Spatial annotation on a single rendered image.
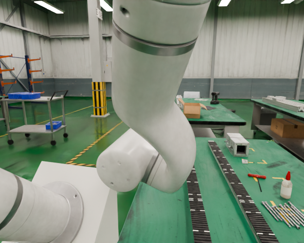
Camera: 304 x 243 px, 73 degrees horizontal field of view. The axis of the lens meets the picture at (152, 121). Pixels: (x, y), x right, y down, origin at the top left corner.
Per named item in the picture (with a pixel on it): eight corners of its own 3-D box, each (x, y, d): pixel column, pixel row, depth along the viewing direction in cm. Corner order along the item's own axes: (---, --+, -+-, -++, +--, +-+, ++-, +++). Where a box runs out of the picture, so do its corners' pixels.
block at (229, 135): (222, 145, 151) (223, 132, 149) (238, 145, 150) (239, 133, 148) (225, 149, 141) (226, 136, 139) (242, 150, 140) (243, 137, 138)
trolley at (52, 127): (7, 144, 387) (-2, 91, 365) (26, 136, 441) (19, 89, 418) (60, 145, 382) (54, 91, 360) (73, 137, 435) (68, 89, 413)
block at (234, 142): (225, 151, 139) (226, 137, 137) (242, 151, 138) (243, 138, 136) (229, 156, 130) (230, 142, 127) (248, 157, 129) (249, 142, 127)
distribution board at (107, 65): (99, 98, 1179) (97, 57, 1129) (120, 99, 1162) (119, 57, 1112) (97, 99, 1152) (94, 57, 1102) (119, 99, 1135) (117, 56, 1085)
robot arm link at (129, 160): (168, 136, 44) (131, 118, 45) (150, 168, 32) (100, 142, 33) (155, 166, 47) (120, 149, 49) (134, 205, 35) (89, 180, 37)
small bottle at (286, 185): (279, 193, 89) (283, 168, 87) (289, 195, 87) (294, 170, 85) (280, 197, 86) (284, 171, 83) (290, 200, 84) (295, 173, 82)
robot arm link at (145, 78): (268, 45, 22) (185, 170, 45) (138, -4, 25) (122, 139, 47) (262, 90, 16) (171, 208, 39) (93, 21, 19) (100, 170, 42)
